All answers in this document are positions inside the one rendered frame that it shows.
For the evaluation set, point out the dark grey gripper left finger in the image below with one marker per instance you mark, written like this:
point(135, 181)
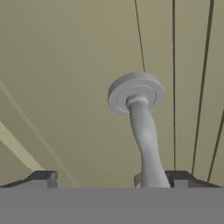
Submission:
point(40, 176)

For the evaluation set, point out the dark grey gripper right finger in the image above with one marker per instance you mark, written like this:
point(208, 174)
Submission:
point(186, 178)

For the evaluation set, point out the beige drawer front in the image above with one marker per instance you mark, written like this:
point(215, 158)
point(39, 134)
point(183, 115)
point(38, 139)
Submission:
point(73, 73)

